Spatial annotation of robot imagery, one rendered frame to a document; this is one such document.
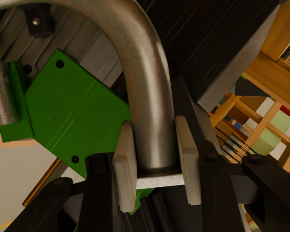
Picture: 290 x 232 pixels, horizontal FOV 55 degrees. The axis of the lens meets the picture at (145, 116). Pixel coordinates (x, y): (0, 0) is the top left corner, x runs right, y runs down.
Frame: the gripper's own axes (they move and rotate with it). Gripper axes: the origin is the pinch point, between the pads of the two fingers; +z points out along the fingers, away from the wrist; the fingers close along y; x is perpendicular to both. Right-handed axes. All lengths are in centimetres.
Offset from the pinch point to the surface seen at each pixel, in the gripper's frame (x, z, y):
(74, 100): 1.0, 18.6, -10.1
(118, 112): -1.1, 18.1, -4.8
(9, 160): -81, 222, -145
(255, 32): 6.2, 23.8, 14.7
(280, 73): -10, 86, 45
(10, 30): 10.9, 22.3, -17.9
